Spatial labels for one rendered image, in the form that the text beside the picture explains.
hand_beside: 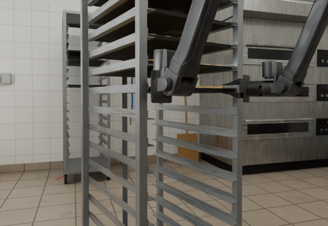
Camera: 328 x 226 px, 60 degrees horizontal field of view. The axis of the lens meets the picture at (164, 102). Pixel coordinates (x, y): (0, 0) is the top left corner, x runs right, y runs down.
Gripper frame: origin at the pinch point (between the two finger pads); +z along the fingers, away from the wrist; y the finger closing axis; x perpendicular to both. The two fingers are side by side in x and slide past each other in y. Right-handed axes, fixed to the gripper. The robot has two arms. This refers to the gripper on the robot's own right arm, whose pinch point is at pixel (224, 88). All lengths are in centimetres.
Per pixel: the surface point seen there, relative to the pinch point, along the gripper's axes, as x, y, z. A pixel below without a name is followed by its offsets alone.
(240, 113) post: 5.8, 9.9, -5.0
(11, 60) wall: 110, -40, 295
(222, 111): 8.4, 9.6, 3.3
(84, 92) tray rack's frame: -4, 1, 71
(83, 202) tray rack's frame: -5, 57, 71
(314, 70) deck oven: 298, -28, -33
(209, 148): 12.4, 27.0, 10.6
